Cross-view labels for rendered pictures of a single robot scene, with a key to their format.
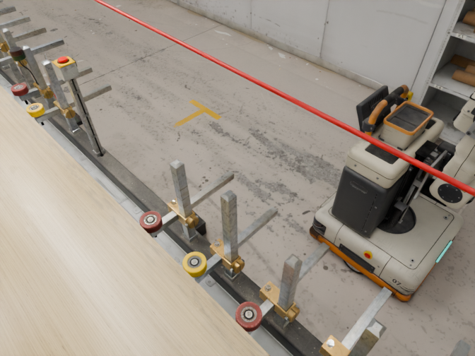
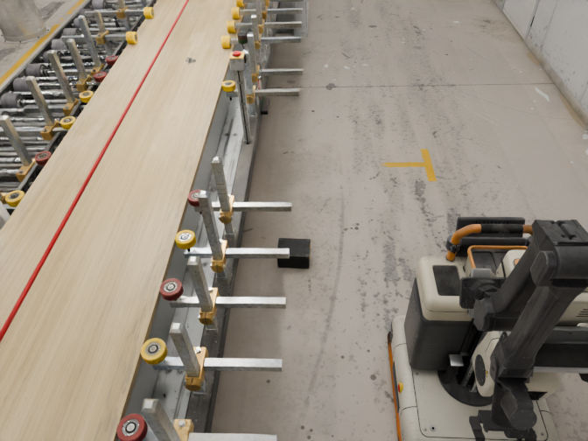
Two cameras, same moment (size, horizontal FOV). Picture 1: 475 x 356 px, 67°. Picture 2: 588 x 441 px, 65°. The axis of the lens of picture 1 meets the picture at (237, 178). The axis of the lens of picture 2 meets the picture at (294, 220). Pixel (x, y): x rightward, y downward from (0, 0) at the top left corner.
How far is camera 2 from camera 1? 1.15 m
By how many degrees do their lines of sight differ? 34
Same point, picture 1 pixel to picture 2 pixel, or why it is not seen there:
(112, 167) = (243, 155)
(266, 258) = (332, 325)
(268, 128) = not seen: hidden behind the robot
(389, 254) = (416, 403)
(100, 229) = (168, 182)
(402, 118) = (495, 259)
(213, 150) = (391, 206)
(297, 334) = (210, 343)
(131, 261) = (158, 211)
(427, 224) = not seen: hidden behind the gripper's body
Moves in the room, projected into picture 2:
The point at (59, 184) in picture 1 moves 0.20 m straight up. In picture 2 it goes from (182, 142) to (173, 107)
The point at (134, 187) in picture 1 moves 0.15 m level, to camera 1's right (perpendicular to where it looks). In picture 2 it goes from (239, 178) to (258, 191)
